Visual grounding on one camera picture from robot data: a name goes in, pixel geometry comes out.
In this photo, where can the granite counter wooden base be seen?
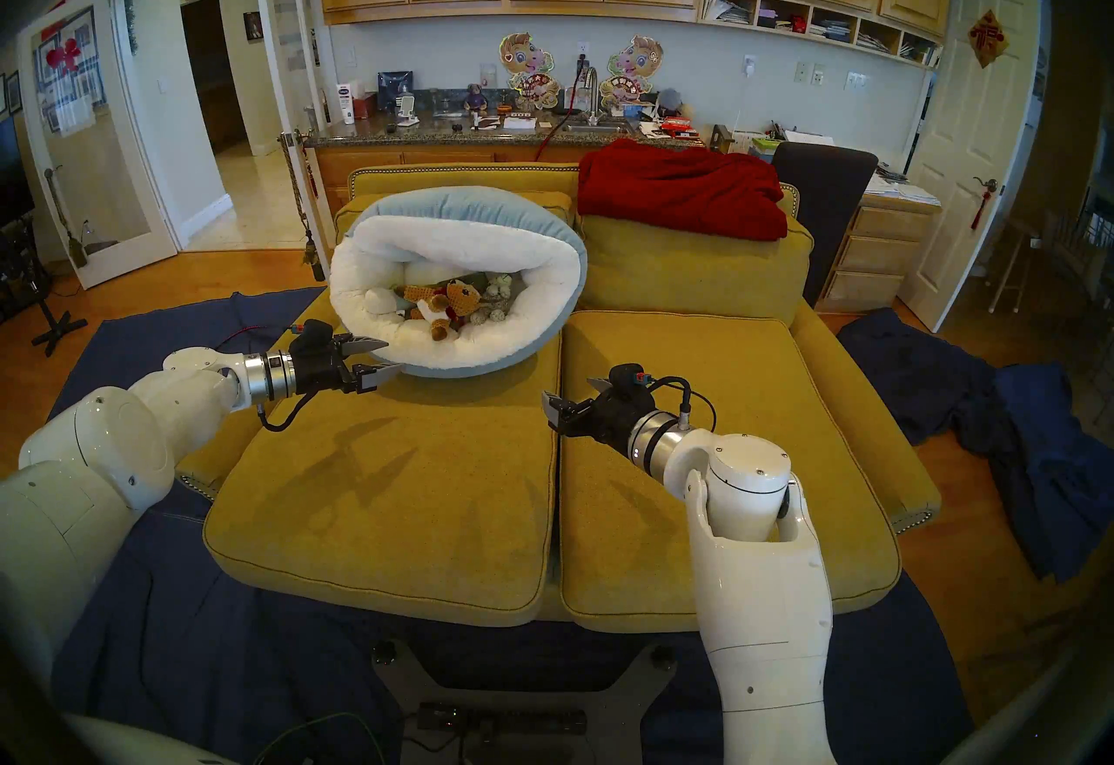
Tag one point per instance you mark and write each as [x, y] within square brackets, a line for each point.
[418, 131]

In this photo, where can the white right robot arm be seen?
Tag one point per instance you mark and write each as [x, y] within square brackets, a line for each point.
[757, 598]

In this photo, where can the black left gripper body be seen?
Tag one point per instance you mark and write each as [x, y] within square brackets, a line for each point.
[318, 367]

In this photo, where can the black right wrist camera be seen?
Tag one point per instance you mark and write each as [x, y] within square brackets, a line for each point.
[628, 379]

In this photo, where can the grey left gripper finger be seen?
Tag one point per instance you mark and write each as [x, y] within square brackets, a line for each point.
[374, 376]
[361, 345]

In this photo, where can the orange reindeer plush toy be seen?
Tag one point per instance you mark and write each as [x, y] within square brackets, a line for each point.
[457, 300]

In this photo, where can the navy blue floor cloth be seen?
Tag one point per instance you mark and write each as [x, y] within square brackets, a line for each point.
[261, 659]

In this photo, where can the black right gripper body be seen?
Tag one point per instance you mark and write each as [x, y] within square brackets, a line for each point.
[609, 424]

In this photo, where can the mustard yellow sofa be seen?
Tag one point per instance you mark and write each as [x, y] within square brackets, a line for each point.
[870, 424]

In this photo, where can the black floor stand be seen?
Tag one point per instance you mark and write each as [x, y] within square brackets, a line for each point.
[54, 319]

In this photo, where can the red blanket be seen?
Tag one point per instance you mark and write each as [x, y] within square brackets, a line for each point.
[679, 189]

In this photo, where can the white blue plush dog bed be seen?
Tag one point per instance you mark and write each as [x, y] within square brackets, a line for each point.
[522, 250]

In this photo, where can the white paper stack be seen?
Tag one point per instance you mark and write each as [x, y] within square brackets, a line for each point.
[896, 189]

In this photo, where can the chrome sink faucet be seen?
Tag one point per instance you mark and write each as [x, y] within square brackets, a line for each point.
[593, 84]

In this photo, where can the red heart door decoration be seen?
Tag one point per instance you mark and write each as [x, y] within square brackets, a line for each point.
[63, 57]

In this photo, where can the crumpled dark blue blanket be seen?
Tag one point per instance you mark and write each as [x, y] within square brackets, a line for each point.
[1044, 441]

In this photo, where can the white glass french door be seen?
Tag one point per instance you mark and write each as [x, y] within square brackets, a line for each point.
[96, 163]
[287, 32]

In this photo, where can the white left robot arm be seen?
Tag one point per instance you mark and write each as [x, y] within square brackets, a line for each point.
[87, 459]

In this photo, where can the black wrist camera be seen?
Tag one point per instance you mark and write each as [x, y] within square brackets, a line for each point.
[313, 332]
[628, 379]

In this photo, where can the white lotion bottle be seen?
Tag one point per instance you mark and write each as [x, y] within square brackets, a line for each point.
[346, 104]

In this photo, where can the red tassel door ornament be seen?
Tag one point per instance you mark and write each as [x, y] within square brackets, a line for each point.
[981, 211]

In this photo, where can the cartoon child wall decoration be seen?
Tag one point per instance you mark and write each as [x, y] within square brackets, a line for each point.
[522, 63]
[635, 63]

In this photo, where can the red diamond door decoration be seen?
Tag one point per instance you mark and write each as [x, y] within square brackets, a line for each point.
[987, 38]

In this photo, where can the black office chair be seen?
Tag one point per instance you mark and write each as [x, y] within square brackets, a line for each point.
[822, 197]

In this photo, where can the wooden drawer unit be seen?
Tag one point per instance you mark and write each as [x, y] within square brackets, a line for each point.
[879, 250]

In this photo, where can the small framed hallway picture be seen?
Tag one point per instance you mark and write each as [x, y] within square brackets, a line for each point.
[253, 27]

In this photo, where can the white panel door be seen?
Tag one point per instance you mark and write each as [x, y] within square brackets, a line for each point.
[966, 145]

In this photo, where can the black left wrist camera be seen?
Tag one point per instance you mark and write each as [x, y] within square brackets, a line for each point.
[313, 332]

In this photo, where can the grey robot base frame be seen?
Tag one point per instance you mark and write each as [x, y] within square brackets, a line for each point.
[609, 711]

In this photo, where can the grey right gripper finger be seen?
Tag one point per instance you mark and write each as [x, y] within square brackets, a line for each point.
[601, 387]
[560, 415]

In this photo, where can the yellow sofa seat cushion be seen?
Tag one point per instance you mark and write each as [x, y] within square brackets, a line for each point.
[627, 546]
[392, 537]

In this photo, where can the white green leek plush toy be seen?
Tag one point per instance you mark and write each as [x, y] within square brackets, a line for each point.
[380, 302]

